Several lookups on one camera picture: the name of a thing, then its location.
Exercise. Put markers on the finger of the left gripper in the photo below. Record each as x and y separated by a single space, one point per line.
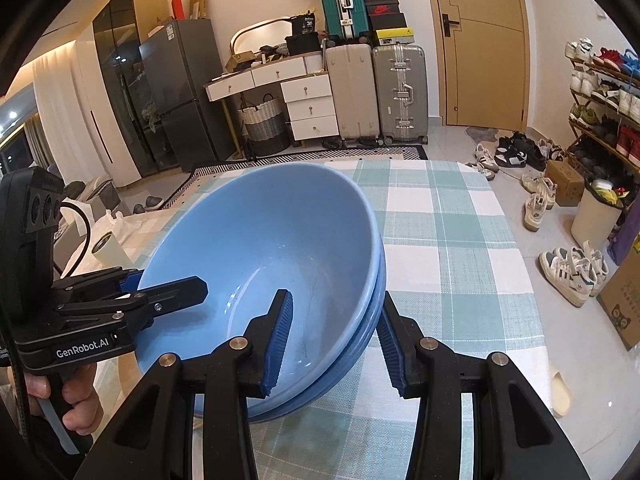
142 304
96 285

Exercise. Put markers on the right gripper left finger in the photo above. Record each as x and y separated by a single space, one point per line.
151 434

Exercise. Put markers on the blue bowl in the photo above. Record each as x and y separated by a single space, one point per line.
306 228
320 384

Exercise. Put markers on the pale green tumbler cup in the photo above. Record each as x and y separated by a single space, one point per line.
108 251

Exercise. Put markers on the white plastic bag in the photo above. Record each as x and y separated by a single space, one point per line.
136 235

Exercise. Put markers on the patterned floor rug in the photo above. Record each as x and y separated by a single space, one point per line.
407 152

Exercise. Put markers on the large cardboard box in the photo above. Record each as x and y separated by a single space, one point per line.
620 298

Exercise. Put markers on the plaid green tablecloth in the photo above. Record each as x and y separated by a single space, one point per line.
450 263

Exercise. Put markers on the black refrigerator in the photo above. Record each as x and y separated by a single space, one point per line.
179 60

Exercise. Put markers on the woven laundry basket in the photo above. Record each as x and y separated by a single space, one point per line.
265 126

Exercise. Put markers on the purple bag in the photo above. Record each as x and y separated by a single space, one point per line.
625 236

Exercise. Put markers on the white trash bin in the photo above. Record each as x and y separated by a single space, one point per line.
597 214

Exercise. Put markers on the small cardboard box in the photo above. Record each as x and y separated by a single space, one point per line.
569 183

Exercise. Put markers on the white sneaker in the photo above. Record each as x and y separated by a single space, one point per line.
485 163

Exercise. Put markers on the white drawer dresser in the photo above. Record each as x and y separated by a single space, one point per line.
302 84

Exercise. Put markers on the wooden shoe rack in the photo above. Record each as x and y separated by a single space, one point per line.
604 117

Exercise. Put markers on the beige hard suitcase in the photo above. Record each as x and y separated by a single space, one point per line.
352 80

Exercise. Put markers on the silver aluminium suitcase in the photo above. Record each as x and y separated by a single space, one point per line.
401 90

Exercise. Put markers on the teal suitcase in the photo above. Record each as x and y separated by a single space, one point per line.
346 20

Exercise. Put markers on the stacked shoe boxes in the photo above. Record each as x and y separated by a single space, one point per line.
388 23

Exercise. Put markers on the wooden door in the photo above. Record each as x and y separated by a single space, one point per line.
484 62

